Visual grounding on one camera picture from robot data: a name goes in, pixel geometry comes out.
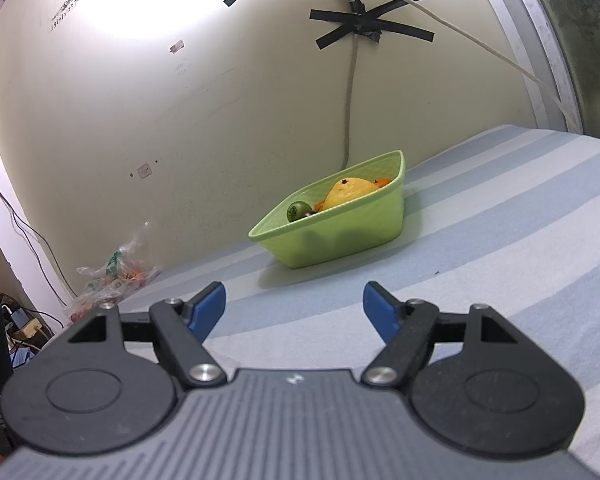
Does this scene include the striped bed sheet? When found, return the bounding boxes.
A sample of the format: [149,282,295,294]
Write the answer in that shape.
[62,123,600,480]

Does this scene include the grey window frame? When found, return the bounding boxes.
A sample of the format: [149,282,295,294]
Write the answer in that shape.
[467,0,588,136]

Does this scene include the yellow lemon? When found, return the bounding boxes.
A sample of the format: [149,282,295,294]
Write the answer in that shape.
[323,176,378,211]

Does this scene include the black tape cross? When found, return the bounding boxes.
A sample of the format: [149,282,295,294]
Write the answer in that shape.
[309,0,437,52]

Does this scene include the clutter of chargers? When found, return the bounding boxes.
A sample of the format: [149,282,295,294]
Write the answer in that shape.
[0,302,48,368]

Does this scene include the torn paper wall label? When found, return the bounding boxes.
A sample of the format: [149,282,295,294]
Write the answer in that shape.
[47,0,83,33]

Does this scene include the black wall cables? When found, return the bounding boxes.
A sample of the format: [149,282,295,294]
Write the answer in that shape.
[0,152,78,311]

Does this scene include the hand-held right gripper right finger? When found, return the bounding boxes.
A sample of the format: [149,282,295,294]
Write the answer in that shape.
[362,281,523,388]

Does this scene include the clear plastic bag of produce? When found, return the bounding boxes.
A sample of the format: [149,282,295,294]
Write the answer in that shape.
[61,221,161,327]

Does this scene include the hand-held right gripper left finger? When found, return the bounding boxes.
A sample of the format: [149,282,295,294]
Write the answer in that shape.
[67,281,227,389]

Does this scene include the green plastic bowl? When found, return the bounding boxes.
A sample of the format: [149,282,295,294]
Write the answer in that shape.
[248,149,407,270]

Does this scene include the patterned window glass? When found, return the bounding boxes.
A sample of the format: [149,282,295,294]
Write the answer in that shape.
[522,0,600,147]

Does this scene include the grey wall cable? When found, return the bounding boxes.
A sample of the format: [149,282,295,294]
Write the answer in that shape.
[340,35,362,172]

